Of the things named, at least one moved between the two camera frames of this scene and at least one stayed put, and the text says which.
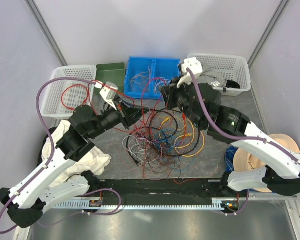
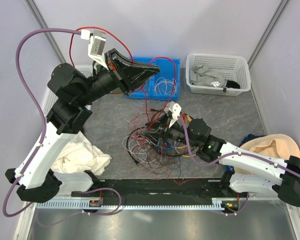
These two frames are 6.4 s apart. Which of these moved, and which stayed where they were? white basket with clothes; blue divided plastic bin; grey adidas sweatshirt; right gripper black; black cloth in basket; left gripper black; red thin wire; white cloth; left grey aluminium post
Moved: red thin wire; left gripper black; right gripper black
Stayed: white cloth; white basket with clothes; grey adidas sweatshirt; left grey aluminium post; blue divided plastic bin; black cloth in basket
